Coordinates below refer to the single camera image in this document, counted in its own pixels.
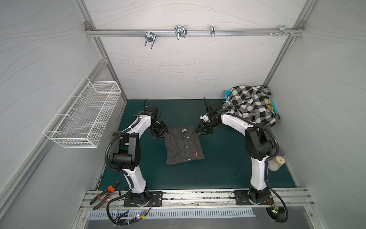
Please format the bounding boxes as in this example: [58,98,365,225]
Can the yellow patterned cloth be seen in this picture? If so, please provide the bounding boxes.
[265,98,276,113]

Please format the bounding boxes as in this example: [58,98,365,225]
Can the orange black pliers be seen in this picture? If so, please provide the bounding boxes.
[90,181,120,210]

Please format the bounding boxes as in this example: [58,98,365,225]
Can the teal plastic basket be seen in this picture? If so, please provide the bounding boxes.
[224,90,278,114]

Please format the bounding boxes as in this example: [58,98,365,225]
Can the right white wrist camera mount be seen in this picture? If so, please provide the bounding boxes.
[200,114,209,123]

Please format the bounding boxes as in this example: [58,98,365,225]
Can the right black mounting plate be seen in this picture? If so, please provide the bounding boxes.
[234,189,274,205]

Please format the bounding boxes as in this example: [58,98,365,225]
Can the horizontal aluminium rail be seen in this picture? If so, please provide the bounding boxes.
[86,28,306,37]

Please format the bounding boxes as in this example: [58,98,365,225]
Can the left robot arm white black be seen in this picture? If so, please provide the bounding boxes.
[104,106,168,206]

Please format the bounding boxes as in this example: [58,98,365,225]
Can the dark grey pinstripe shirt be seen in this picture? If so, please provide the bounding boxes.
[165,126,205,165]

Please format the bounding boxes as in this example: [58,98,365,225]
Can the black mounting plate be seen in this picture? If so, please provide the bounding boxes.
[124,191,163,208]
[234,189,274,205]

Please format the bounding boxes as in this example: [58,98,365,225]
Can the white slotted cable duct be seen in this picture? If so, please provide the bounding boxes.
[88,207,256,220]

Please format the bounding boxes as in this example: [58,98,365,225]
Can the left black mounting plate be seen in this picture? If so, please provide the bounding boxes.
[124,191,163,208]

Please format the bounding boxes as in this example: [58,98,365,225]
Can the white wire basket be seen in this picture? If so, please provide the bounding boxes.
[43,76,121,149]

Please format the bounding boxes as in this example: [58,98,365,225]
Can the metal bracket with bolts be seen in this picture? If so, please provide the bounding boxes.
[268,25,294,37]

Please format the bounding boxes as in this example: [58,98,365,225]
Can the black white checked shirt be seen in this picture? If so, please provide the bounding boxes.
[223,85,280,127]

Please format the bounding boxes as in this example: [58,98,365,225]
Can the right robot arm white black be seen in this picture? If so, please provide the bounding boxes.
[196,102,289,223]

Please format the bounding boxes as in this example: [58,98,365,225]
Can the metal double hook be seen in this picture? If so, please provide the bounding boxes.
[174,25,187,40]

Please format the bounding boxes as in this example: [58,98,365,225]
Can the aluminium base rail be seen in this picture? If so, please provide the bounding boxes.
[79,188,315,210]

